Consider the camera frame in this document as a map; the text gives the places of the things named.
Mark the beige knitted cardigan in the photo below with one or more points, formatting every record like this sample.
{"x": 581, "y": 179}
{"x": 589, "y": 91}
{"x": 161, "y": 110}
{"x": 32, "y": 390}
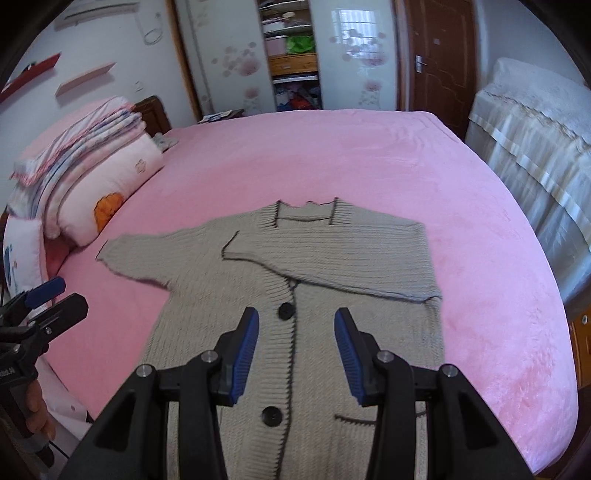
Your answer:
{"x": 323, "y": 258}

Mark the pink bed blanket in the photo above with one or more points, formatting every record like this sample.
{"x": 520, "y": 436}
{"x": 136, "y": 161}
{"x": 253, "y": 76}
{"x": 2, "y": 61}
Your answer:
{"x": 485, "y": 277}

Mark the person's left hand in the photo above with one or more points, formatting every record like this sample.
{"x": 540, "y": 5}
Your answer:
{"x": 39, "y": 410}

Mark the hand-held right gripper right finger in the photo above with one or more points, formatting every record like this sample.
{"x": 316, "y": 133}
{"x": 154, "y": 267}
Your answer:
{"x": 347, "y": 357}

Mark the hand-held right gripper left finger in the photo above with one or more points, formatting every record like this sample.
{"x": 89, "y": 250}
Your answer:
{"x": 244, "y": 355}

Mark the pink storage box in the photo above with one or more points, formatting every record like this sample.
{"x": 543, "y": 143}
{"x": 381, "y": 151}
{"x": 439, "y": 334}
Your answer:
{"x": 276, "y": 47}

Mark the white lace furniture cover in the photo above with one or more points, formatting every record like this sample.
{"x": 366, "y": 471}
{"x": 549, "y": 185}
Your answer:
{"x": 531, "y": 138}

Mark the white pillow orange print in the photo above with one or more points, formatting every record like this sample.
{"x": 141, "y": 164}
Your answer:
{"x": 115, "y": 184}

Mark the papers on bedside table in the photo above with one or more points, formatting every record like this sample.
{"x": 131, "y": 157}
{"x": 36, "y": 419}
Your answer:
{"x": 219, "y": 115}

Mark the folded striped quilt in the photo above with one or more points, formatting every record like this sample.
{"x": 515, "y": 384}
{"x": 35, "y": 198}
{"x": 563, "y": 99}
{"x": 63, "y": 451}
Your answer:
{"x": 87, "y": 134}

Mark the wooden headboard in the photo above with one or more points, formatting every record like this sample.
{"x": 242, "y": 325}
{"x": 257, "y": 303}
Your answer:
{"x": 154, "y": 113}

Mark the small grey cloth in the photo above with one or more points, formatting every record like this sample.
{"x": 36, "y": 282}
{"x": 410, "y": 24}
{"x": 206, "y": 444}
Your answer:
{"x": 164, "y": 141}

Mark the red wall shelf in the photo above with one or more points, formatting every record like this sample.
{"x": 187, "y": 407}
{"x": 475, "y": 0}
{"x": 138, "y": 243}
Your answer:
{"x": 27, "y": 76}

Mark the floral wardrobe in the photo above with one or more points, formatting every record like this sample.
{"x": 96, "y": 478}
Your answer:
{"x": 221, "y": 55}

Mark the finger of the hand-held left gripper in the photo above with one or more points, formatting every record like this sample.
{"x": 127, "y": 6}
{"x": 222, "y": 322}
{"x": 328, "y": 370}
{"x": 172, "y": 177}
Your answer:
{"x": 46, "y": 289}
{"x": 67, "y": 311}

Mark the green cloth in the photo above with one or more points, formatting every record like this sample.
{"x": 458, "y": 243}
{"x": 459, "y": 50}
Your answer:
{"x": 300, "y": 44}

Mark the white air conditioner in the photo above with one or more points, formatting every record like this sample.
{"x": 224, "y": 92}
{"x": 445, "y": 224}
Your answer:
{"x": 97, "y": 11}

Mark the brown wooden door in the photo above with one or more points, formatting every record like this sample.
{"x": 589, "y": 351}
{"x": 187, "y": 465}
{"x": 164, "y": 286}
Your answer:
{"x": 443, "y": 60}

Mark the pink wall shelf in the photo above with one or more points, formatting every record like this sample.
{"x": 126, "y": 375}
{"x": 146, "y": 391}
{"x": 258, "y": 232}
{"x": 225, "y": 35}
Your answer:
{"x": 85, "y": 79}

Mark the wooden nightstand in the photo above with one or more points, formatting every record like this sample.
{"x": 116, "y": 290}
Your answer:
{"x": 582, "y": 337}

